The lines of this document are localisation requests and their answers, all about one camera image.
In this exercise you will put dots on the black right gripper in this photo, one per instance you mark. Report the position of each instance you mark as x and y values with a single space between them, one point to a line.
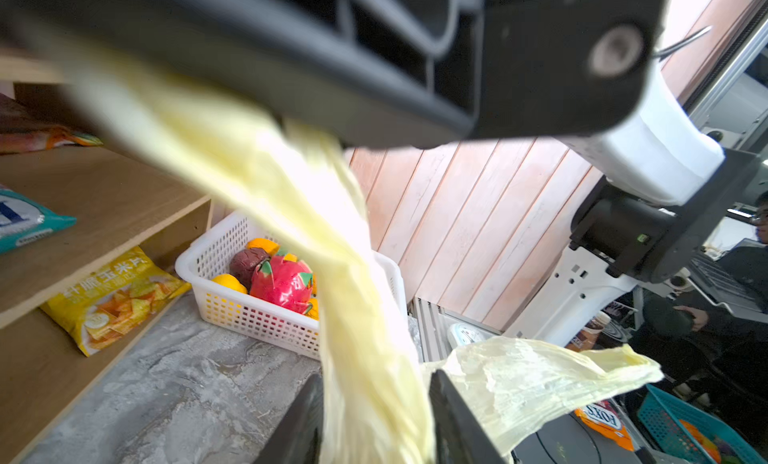
388 73

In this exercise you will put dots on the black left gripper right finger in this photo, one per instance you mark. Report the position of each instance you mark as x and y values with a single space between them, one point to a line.
460 438

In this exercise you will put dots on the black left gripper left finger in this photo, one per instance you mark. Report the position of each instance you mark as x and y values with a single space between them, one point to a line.
298 436

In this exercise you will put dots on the orange-print plastic grocery bag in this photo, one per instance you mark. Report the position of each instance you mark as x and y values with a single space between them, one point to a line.
292 179

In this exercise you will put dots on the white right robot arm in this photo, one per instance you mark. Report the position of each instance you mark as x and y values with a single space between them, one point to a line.
664 188

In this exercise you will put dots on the white analog clock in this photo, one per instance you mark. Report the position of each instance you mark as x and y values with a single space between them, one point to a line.
460 334

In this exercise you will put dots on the pink dragon fruit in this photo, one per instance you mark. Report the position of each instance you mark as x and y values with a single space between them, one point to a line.
284 281

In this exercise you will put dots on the white plastic basket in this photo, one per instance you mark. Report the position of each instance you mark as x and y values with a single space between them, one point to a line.
208 257

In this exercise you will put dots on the orange round fruit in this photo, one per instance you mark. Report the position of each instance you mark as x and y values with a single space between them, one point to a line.
230 282

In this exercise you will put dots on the dark purple round fruit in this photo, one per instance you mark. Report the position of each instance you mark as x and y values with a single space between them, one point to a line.
245 263

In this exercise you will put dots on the teal plastic basket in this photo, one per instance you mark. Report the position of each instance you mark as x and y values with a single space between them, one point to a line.
686 432

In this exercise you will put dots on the yellow chips bag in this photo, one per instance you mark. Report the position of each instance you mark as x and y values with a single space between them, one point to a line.
111 302

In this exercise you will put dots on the person at desk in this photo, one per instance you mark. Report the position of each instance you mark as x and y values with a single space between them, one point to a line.
712 340

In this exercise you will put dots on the wooden three-tier shelf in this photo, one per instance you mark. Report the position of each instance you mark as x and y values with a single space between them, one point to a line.
119 203

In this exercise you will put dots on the Fox's candy bag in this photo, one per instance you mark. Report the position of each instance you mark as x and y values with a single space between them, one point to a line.
24 221

